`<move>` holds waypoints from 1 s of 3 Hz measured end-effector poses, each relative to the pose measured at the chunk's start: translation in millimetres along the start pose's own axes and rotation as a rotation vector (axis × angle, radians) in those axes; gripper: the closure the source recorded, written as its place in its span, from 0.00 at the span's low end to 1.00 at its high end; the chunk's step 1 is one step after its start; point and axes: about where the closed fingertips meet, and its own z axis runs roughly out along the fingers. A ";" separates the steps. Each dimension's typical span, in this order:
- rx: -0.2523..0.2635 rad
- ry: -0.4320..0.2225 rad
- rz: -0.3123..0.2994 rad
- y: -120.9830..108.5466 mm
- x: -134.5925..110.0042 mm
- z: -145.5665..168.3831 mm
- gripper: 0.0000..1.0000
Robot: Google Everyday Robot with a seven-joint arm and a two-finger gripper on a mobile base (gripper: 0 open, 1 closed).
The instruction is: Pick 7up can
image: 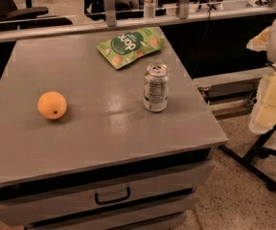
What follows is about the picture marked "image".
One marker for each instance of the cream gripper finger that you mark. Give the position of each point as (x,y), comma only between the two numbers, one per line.
(263,115)
(259,42)

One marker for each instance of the silver 7up soda can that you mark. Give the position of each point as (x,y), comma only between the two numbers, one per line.
(156,87)

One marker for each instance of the black metal stand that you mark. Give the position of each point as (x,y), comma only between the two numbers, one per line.
(250,180)

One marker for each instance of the clear plastic water bottle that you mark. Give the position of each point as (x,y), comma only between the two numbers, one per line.
(149,8)

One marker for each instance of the green snack bag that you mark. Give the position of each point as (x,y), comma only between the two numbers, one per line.
(122,50)

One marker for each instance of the grey drawer cabinet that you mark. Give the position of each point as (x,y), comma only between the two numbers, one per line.
(107,139)

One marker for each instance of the grey metal railing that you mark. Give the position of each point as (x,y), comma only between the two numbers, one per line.
(112,24)

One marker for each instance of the orange fruit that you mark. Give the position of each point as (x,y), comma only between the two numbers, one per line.
(52,105)

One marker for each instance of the black office chair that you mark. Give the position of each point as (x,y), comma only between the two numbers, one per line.
(30,17)

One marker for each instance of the black drawer handle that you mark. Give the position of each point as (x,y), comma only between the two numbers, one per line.
(112,196)

